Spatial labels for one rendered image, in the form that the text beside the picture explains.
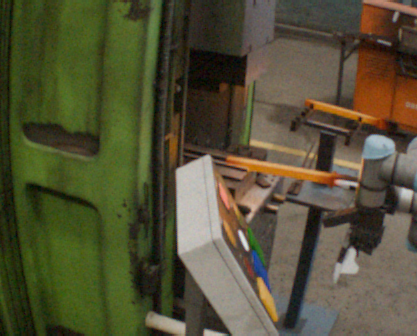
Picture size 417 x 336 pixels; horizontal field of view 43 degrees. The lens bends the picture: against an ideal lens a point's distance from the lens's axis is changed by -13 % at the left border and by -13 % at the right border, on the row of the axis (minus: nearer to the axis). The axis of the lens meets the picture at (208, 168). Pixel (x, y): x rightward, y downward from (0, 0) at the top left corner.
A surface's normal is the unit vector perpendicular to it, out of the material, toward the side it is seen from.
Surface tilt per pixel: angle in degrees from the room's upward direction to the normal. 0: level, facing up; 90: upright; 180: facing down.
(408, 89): 90
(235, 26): 90
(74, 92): 89
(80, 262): 90
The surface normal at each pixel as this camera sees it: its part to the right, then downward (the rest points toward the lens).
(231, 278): 0.06, 0.42
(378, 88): -0.35, 0.37
